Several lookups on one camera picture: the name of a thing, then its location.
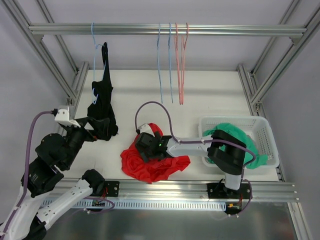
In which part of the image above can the black tank top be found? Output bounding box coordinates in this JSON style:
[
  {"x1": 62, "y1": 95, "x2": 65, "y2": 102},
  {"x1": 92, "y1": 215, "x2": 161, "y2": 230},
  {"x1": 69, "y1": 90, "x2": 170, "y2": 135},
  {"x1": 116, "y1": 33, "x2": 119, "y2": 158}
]
[{"x1": 87, "y1": 42, "x2": 119, "y2": 138}]

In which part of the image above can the blue hanger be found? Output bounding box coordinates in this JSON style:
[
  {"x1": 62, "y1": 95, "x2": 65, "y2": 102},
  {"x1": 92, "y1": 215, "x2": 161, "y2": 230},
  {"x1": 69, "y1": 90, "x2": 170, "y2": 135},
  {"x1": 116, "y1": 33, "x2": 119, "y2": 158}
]
[
  {"x1": 90, "y1": 22, "x2": 103, "y2": 105},
  {"x1": 167, "y1": 22, "x2": 174, "y2": 104},
  {"x1": 156, "y1": 23, "x2": 163, "y2": 104}
]

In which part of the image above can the red tank top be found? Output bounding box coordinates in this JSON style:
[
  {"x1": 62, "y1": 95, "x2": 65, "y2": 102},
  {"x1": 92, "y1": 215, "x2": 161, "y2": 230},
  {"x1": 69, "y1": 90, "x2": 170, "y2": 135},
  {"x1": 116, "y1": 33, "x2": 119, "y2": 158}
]
[{"x1": 120, "y1": 122, "x2": 192, "y2": 185}]

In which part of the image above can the pink hanger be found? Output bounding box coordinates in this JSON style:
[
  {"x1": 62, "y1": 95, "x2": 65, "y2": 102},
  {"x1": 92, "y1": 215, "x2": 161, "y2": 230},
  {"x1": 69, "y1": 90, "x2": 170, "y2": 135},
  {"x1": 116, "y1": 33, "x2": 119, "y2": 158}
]
[
  {"x1": 180, "y1": 22, "x2": 189, "y2": 105},
  {"x1": 174, "y1": 23, "x2": 182, "y2": 105}
]

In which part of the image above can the green tank top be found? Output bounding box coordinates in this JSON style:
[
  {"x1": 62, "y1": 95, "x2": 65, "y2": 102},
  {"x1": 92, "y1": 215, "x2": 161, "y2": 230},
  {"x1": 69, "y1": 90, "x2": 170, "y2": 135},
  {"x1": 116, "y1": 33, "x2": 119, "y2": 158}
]
[{"x1": 202, "y1": 123, "x2": 268, "y2": 170}]

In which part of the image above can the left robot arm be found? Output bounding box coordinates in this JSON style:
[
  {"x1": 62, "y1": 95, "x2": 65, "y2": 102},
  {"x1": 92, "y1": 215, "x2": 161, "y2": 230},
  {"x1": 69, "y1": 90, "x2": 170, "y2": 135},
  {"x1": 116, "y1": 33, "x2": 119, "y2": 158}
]
[{"x1": 0, "y1": 117, "x2": 110, "y2": 240}]

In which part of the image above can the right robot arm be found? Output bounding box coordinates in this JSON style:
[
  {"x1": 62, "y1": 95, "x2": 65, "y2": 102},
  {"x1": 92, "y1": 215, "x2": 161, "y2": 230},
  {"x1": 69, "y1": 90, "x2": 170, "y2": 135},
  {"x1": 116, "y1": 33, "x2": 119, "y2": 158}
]
[{"x1": 135, "y1": 129, "x2": 256, "y2": 199}]

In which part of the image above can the white plastic basket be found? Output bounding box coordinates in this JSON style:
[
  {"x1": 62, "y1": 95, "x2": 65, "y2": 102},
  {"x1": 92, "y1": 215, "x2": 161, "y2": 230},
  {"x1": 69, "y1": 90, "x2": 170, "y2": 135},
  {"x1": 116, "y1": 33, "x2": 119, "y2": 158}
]
[{"x1": 198, "y1": 116, "x2": 280, "y2": 174}]

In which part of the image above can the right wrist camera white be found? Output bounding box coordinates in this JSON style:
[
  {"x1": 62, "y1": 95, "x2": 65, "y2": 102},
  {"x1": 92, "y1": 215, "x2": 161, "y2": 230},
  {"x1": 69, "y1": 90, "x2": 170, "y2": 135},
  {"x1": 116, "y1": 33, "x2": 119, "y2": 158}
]
[{"x1": 137, "y1": 123, "x2": 154, "y2": 135}]

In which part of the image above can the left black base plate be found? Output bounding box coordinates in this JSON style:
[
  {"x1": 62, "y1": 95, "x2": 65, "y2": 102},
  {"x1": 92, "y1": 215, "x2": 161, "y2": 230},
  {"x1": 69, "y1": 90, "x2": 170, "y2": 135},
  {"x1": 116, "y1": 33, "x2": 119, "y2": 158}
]
[{"x1": 98, "y1": 180, "x2": 120, "y2": 197}]

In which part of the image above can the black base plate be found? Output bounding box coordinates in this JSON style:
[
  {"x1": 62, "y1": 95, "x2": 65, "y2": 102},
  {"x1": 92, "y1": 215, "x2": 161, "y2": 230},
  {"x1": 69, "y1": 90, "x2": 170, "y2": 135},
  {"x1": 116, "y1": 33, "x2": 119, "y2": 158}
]
[
  {"x1": 206, "y1": 182, "x2": 252, "y2": 200},
  {"x1": 98, "y1": 180, "x2": 120, "y2": 197}
]

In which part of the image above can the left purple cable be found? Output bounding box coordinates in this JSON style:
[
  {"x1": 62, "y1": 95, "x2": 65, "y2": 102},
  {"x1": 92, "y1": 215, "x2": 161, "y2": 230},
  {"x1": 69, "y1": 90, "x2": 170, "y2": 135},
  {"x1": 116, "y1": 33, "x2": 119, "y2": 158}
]
[{"x1": 0, "y1": 109, "x2": 116, "y2": 238}]

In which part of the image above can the white slotted cable duct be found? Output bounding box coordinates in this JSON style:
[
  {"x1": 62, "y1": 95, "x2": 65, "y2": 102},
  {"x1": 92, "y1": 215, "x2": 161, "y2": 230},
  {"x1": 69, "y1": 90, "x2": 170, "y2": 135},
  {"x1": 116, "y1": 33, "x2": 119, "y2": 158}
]
[{"x1": 72, "y1": 198, "x2": 227, "y2": 212}]

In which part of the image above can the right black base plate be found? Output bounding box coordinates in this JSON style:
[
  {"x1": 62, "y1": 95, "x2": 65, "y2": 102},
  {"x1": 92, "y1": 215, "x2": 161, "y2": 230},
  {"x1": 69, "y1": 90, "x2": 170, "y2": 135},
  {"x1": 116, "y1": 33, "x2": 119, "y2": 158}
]
[{"x1": 206, "y1": 182, "x2": 252, "y2": 200}]

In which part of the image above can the front aluminium rail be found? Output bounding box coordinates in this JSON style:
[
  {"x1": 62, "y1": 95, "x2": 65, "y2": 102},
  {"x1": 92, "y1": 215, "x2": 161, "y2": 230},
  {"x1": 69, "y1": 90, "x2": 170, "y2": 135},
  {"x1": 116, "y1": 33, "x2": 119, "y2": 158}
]
[{"x1": 108, "y1": 179, "x2": 300, "y2": 203}]

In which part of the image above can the aluminium hanging rail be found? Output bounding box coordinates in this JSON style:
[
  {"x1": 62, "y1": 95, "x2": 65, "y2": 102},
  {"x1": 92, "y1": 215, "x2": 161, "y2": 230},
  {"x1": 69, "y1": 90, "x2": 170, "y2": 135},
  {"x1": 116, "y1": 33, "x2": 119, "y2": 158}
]
[{"x1": 28, "y1": 23, "x2": 307, "y2": 38}]

